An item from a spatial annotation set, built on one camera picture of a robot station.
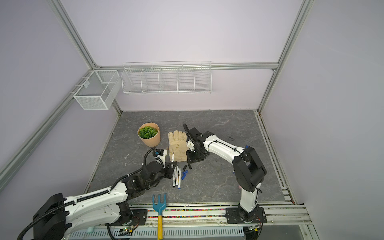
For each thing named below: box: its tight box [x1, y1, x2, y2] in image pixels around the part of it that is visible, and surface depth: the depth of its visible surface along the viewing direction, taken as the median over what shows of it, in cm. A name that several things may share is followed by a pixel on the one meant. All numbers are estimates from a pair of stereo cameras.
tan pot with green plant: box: [137, 122, 161, 148], surface depth 96 cm
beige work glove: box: [168, 130, 189, 162], surface depth 104 cm
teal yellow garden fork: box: [152, 193, 167, 240], surface depth 77 cm
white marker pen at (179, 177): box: [178, 167, 182, 189], surface depth 87 cm
